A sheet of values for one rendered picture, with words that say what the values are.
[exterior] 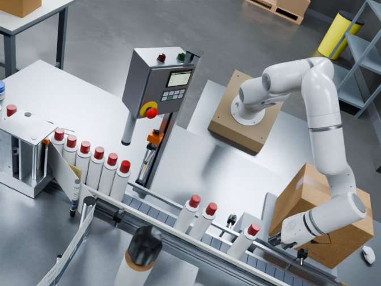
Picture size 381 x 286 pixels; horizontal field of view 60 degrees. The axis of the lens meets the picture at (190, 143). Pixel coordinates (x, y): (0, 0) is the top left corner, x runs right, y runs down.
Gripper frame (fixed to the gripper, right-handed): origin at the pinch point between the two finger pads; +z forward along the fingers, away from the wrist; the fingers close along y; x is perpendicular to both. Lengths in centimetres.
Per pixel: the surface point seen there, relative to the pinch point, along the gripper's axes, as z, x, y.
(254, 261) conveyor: 16.9, 6.9, -2.0
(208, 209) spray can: 7.9, -24.1, 1.4
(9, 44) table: 100, -153, -89
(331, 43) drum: 45, 116, -554
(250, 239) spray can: 4.6, -6.5, 2.4
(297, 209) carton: -2.4, 7.5, -20.0
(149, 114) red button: -6, -60, 1
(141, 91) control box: -10, -67, 1
